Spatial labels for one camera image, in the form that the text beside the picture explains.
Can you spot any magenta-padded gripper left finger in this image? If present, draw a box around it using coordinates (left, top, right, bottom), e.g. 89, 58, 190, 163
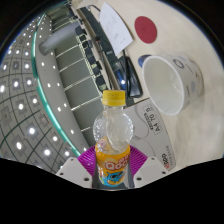
54, 147, 98, 189

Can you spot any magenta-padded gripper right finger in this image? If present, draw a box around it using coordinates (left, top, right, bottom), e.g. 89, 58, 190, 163
127, 144, 169, 189

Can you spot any yellow-capped drink bottle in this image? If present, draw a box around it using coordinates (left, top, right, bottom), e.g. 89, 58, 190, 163
92, 89, 135, 189

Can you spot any group of ceiling lights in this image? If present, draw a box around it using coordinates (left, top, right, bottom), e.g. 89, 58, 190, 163
0, 16, 88, 168

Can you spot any white dotted mug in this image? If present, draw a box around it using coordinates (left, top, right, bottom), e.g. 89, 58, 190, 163
138, 54, 205, 117

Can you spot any row of black office chairs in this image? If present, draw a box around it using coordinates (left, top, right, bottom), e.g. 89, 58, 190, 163
68, 6, 108, 93

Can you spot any long curved conference desk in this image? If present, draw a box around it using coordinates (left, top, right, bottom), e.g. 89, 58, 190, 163
71, 0, 121, 94

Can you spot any flat round red coaster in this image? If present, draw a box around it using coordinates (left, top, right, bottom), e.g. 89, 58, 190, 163
134, 15, 158, 45

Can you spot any white printed paper sheet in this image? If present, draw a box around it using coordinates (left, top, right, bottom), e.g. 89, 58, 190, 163
98, 2, 134, 56

